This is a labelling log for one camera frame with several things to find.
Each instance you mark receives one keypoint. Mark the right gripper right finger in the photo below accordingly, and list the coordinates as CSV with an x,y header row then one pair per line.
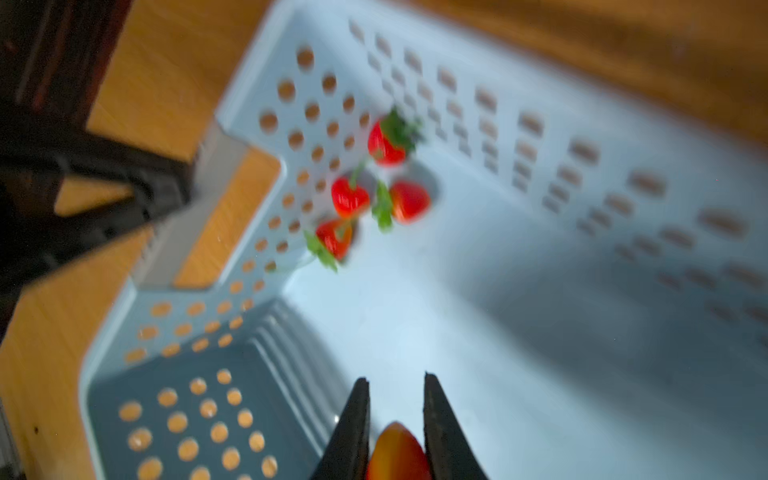
x,y
448,452

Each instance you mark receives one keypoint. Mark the light blue plastic basket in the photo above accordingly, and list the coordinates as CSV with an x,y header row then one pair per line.
x,y
589,284

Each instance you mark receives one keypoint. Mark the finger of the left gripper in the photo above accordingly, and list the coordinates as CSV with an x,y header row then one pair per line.
x,y
39,142
32,247

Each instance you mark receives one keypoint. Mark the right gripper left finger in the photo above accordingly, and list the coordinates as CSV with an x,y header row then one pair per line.
x,y
347,453

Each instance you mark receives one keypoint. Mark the strawberry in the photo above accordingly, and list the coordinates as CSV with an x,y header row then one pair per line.
x,y
397,455

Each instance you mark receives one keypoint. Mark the strawberries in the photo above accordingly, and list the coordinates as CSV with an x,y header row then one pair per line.
x,y
390,143

